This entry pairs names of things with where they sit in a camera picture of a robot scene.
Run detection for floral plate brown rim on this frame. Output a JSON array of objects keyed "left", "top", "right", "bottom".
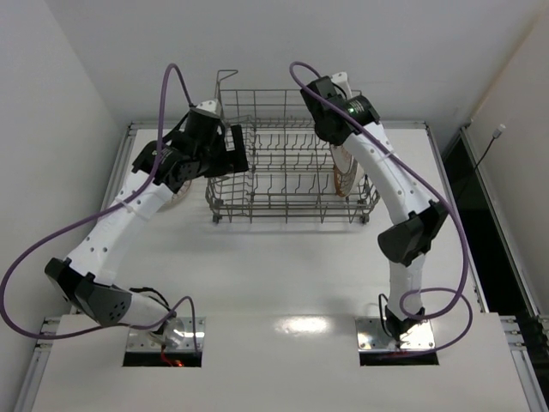
[
  {"left": 158, "top": 181, "right": 192, "bottom": 213},
  {"left": 332, "top": 149, "right": 370, "bottom": 198}
]

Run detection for orange sunburst plate dark rim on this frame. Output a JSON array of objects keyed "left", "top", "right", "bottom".
[{"left": 329, "top": 143, "right": 357, "bottom": 190}]

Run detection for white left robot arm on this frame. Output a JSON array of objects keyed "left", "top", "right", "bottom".
[{"left": 45, "top": 100, "right": 249, "bottom": 335}]

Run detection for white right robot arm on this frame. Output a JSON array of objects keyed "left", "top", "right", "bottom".
[{"left": 300, "top": 76, "right": 448, "bottom": 341}]

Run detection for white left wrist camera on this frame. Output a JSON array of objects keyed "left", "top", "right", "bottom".
[{"left": 195, "top": 99, "right": 222, "bottom": 118}]

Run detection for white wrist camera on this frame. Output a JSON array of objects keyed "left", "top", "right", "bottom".
[
  {"left": 195, "top": 99, "right": 222, "bottom": 118},
  {"left": 330, "top": 71, "right": 353, "bottom": 100}
]

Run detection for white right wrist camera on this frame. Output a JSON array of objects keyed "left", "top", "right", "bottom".
[{"left": 330, "top": 71, "right": 353, "bottom": 100}]

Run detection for grey wire dish rack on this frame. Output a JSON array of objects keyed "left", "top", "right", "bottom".
[{"left": 205, "top": 70, "right": 380, "bottom": 224}]

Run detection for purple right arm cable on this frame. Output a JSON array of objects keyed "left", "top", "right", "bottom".
[{"left": 289, "top": 61, "right": 474, "bottom": 360}]

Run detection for black wall cable white plug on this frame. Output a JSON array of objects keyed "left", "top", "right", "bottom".
[{"left": 454, "top": 123, "right": 507, "bottom": 203}]

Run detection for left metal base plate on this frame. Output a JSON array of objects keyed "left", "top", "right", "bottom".
[{"left": 125, "top": 317, "right": 206, "bottom": 354}]

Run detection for metal base plate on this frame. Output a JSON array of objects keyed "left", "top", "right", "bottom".
[
  {"left": 355, "top": 317, "right": 436, "bottom": 354},
  {"left": 125, "top": 317, "right": 206, "bottom": 354}
]

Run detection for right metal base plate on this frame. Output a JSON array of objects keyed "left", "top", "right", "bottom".
[{"left": 355, "top": 317, "right": 436, "bottom": 354}]

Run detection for aluminium frame rail right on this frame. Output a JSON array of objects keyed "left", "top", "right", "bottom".
[{"left": 443, "top": 127, "right": 548, "bottom": 411}]

